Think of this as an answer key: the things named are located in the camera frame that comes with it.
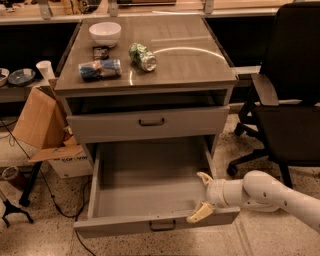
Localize black office chair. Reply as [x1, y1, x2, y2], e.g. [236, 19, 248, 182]
[227, 1, 320, 187]

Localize brown cup on floor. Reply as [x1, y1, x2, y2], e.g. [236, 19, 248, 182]
[2, 166, 27, 190]

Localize white bowl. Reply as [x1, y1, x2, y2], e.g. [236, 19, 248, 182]
[89, 22, 121, 47]

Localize grey drawer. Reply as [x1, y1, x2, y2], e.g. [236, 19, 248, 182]
[74, 136, 239, 238]
[67, 106, 229, 144]

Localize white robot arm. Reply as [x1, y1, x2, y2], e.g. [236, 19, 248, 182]
[187, 170, 320, 233]

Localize black floor cable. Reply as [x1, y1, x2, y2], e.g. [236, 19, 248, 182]
[0, 118, 98, 256]

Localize brown cardboard box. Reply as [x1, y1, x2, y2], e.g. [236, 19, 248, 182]
[13, 85, 83, 163]

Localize white printed box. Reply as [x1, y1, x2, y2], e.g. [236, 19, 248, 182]
[48, 153, 93, 178]

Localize black tripod stand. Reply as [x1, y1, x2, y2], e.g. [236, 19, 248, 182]
[0, 189, 33, 227]

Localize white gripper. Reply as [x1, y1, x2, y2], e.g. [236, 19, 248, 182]
[186, 172, 230, 224]

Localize black stand leg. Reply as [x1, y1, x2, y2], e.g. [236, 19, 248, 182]
[19, 162, 42, 207]

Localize grey drawer cabinet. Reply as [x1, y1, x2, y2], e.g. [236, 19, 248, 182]
[56, 15, 237, 167]

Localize green soda can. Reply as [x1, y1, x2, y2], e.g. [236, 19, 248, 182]
[129, 43, 157, 72]

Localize low grey side shelf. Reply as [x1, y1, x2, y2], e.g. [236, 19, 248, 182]
[0, 80, 50, 103]

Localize blue soda can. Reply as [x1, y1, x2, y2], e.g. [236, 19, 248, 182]
[78, 59, 122, 80]

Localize small dark packet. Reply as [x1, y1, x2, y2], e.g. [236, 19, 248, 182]
[93, 46, 109, 60]

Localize dark blue plate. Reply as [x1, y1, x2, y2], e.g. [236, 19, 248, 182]
[8, 68, 36, 87]

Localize small bowl at edge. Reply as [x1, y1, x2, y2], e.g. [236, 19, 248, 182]
[0, 68, 10, 87]

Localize white paper cup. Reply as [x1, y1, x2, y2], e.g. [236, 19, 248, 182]
[36, 60, 55, 80]

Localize grey top drawer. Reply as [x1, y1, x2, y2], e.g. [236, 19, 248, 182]
[67, 106, 229, 144]

